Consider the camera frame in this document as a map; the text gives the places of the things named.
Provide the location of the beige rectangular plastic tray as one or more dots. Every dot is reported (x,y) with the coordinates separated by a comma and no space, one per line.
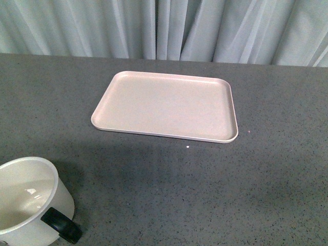
(168,105)

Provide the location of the pale grey-green curtain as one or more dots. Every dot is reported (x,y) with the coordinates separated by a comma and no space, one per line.
(247,32)

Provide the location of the white smiley mug black handle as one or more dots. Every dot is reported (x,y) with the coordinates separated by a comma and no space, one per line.
(36,207)

